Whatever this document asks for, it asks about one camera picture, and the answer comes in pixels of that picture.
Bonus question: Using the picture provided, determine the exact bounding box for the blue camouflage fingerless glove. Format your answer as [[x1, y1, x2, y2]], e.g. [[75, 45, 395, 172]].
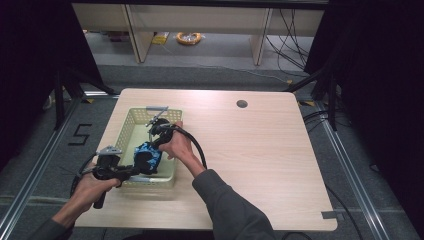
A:
[[133, 141, 165, 176]]

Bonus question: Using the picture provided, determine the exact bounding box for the bunch of black cables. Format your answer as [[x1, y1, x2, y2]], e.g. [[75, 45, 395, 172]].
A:
[[265, 8, 322, 72]]

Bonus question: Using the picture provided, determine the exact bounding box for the person's right hand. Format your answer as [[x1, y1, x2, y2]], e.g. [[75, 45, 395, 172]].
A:
[[158, 120, 198, 168]]

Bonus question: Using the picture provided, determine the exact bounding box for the pale green perforated plastic basket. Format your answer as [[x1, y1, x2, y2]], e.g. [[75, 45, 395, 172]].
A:
[[114, 105, 184, 190]]

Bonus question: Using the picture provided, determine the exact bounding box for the thin white floor cable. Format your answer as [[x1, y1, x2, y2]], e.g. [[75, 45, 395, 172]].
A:
[[159, 42, 292, 85]]

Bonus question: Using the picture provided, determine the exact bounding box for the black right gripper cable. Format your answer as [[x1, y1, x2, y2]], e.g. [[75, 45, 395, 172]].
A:
[[168, 124, 209, 170]]

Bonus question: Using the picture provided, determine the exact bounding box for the yellow packet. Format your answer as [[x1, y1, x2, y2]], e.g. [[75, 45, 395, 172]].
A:
[[151, 31, 171, 46]]

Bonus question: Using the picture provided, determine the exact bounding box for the aluminium floor rail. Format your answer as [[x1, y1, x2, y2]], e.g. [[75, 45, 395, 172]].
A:
[[314, 99, 392, 240], [0, 95, 83, 236]]

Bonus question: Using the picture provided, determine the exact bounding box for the person's left hand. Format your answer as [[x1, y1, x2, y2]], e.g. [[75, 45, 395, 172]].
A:
[[71, 163, 122, 215]]

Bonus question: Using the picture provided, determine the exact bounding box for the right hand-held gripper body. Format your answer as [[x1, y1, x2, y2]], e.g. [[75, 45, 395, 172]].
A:
[[145, 110, 177, 150]]

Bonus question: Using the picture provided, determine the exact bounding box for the white shelf furniture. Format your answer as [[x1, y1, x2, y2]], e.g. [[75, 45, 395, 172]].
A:
[[71, 2, 327, 67]]

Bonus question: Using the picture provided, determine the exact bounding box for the black curtain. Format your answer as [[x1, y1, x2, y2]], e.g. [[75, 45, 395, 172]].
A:
[[0, 0, 105, 169], [304, 0, 424, 231]]

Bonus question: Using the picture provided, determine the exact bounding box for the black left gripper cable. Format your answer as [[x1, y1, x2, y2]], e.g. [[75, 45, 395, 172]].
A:
[[69, 152, 100, 198]]

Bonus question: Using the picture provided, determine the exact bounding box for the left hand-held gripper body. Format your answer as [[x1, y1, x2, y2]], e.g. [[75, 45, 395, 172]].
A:
[[91, 145, 125, 210]]

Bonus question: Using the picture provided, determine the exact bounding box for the black floor cable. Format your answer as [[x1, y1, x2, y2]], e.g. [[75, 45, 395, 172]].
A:
[[324, 184, 365, 240]]

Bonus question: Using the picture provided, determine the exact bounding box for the black metal stand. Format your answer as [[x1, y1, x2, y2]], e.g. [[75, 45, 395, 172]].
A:
[[52, 65, 117, 132], [282, 67, 340, 132]]

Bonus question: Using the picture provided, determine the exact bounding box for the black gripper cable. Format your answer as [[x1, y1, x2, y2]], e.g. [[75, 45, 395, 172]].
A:
[[168, 124, 209, 170], [69, 152, 100, 198]]

